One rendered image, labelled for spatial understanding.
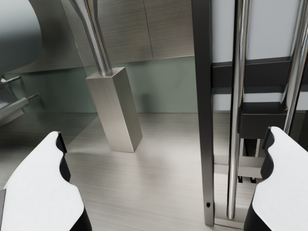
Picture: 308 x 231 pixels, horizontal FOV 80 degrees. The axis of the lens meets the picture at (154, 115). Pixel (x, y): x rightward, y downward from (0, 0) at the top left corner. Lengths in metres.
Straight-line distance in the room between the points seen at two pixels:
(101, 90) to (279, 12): 0.44
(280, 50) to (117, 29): 0.61
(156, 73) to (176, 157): 0.35
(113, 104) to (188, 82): 0.32
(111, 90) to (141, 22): 0.30
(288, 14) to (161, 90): 0.59
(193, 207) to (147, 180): 0.15
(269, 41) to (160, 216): 0.39
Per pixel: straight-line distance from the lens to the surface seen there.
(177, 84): 0.76
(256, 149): 0.48
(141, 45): 0.75
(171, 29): 0.71
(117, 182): 0.57
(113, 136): 0.63
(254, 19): 0.26
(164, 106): 0.81
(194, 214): 0.47
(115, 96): 0.54
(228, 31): 0.26
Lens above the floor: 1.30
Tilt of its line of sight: 29 degrees down
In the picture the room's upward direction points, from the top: 11 degrees counter-clockwise
